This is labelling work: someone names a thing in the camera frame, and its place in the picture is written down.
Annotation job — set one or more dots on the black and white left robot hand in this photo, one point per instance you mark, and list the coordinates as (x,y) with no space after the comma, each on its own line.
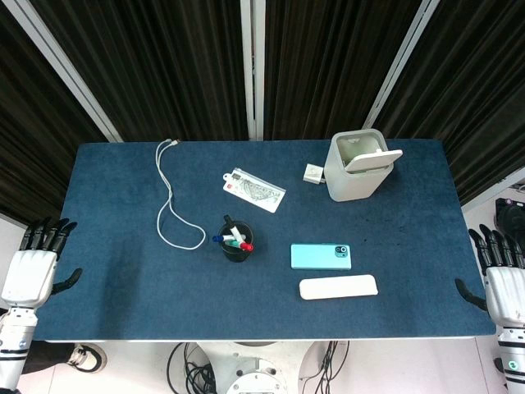
(28,275)

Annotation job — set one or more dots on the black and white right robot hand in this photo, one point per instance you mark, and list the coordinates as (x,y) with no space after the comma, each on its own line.
(502,287)

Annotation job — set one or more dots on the blue cap white marker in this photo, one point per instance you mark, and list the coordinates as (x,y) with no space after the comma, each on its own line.
(217,238)

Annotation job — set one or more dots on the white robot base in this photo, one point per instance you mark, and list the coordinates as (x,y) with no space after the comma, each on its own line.
(254,369)

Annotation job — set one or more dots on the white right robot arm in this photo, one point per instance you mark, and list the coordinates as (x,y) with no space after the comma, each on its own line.
(512,361)

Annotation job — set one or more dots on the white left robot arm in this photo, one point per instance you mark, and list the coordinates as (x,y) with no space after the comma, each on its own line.
(14,344)

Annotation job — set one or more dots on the black cap white marker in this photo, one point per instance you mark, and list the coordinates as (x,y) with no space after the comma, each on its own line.
(231,227)

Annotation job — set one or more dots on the black mesh pen holder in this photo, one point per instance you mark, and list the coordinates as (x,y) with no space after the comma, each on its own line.
(238,256)

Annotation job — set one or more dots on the red cap marker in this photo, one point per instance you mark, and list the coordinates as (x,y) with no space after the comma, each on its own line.
(247,246)

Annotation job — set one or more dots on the black bag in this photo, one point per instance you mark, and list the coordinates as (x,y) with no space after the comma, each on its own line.
(510,213)

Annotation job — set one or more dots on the dark trouser leg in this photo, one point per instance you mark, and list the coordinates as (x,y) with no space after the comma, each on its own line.
(45,357)

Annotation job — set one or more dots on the black and white sneaker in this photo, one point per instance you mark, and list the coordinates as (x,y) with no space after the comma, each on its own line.
(88,357)

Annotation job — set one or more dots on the blue felt table mat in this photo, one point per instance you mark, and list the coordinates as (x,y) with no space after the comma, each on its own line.
(131,295)

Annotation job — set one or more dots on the black pleated curtain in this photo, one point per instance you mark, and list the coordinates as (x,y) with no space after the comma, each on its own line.
(28,143)
(164,70)
(328,61)
(480,82)

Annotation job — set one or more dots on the white and pink pencil case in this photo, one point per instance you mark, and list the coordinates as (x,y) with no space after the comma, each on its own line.
(338,287)

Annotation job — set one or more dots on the white desktop trash bin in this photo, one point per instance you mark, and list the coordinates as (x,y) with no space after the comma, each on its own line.
(352,186)

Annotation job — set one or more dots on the light blue smartphone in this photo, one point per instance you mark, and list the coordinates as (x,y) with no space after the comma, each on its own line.
(316,256)

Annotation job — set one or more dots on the white charger plug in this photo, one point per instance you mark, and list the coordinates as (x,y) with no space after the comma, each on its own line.
(313,174)

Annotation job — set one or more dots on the transparent ruler pouch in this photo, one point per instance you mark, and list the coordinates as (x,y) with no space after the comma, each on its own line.
(256,191)

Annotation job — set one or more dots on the white frame post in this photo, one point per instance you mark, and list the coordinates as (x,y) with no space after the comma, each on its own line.
(404,61)
(61,61)
(253,61)

